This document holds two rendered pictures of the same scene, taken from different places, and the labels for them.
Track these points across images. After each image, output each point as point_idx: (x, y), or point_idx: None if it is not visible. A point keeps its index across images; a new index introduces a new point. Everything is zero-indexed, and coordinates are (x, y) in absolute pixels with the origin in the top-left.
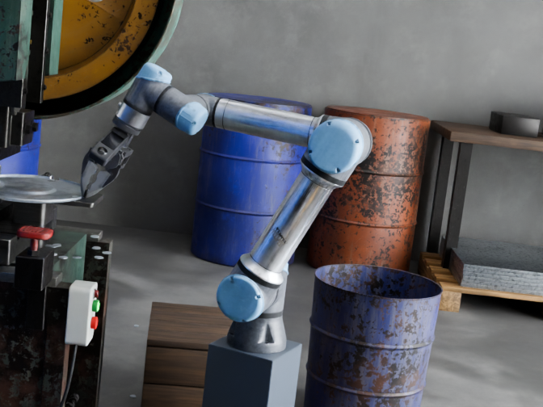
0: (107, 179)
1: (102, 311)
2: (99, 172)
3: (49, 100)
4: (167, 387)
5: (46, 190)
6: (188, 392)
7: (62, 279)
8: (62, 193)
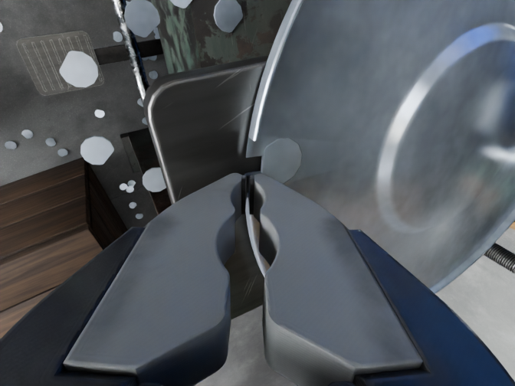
0: (94, 295)
1: (159, 211)
2: (216, 313)
3: None
4: (52, 206)
5: (413, 138)
6: (21, 215)
7: (175, 32)
8: (347, 173)
